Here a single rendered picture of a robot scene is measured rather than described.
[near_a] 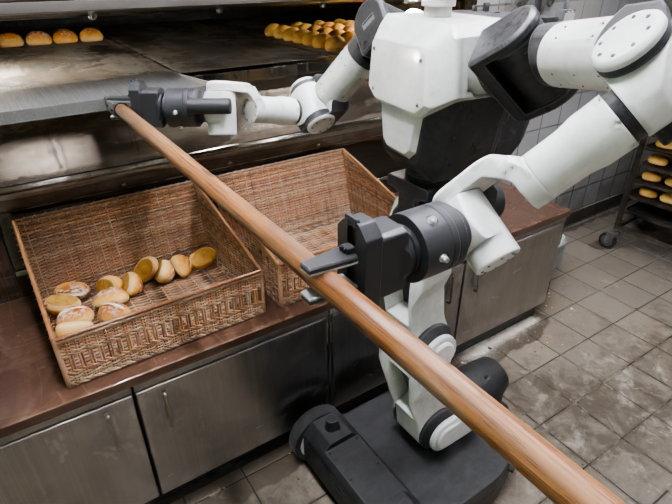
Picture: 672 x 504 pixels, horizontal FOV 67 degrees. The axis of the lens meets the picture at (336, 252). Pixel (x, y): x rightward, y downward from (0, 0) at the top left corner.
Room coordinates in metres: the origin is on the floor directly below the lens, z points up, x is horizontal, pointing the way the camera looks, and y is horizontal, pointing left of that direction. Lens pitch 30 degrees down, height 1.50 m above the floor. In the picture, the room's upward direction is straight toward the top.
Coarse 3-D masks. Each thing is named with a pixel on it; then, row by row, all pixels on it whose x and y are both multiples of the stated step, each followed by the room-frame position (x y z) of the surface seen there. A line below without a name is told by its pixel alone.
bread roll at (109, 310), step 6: (102, 306) 1.18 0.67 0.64; (108, 306) 1.17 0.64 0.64; (114, 306) 1.17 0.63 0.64; (120, 306) 1.18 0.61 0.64; (126, 306) 1.19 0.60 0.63; (102, 312) 1.16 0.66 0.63; (108, 312) 1.16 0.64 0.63; (114, 312) 1.16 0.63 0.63; (120, 312) 1.16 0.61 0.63; (126, 312) 1.17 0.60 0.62; (102, 318) 1.16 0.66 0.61; (108, 318) 1.15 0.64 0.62
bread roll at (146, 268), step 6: (144, 258) 1.39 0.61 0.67; (150, 258) 1.39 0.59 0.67; (138, 264) 1.38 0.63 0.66; (144, 264) 1.38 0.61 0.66; (150, 264) 1.37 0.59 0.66; (156, 264) 1.38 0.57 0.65; (138, 270) 1.37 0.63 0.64; (144, 270) 1.37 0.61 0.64; (150, 270) 1.36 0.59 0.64; (156, 270) 1.38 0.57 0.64; (144, 276) 1.36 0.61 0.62; (150, 276) 1.36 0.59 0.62; (144, 282) 1.37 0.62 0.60
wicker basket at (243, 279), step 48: (144, 192) 1.50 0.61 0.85; (192, 192) 1.58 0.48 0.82; (48, 240) 1.32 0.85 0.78; (96, 240) 1.38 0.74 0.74; (144, 240) 1.46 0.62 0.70; (192, 240) 1.53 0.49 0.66; (48, 288) 1.27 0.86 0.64; (144, 288) 1.34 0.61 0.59; (192, 288) 1.34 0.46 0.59; (240, 288) 1.18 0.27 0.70; (96, 336) 0.97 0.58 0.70; (144, 336) 1.11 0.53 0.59; (192, 336) 1.10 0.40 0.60
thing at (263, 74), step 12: (300, 60) 1.93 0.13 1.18; (312, 60) 1.93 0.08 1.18; (324, 60) 1.93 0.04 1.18; (192, 72) 1.71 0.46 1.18; (204, 72) 1.71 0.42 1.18; (216, 72) 1.71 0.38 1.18; (228, 72) 1.72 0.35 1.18; (240, 72) 1.74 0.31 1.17; (252, 72) 1.77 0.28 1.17; (264, 72) 1.79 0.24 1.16; (276, 72) 1.82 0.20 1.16; (288, 72) 1.84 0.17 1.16; (300, 72) 1.87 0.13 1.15; (312, 72) 1.90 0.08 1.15
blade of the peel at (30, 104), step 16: (96, 80) 1.56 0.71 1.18; (112, 80) 1.56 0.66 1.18; (128, 80) 1.56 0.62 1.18; (144, 80) 1.56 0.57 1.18; (160, 80) 1.56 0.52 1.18; (176, 80) 1.56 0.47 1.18; (192, 80) 1.56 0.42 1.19; (0, 96) 1.36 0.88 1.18; (16, 96) 1.36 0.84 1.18; (32, 96) 1.36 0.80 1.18; (48, 96) 1.36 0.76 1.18; (64, 96) 1.36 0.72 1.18; (80, 96) 1.36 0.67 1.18; (96, 96) 1.36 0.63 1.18; (0, 112) 1.12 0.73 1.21; (16, 112) 1.13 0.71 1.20; (32, 112) 1.15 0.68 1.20; (48, 112) 1.17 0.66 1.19; (64, 112) 1.19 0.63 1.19; (80, 112) 1.20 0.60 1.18
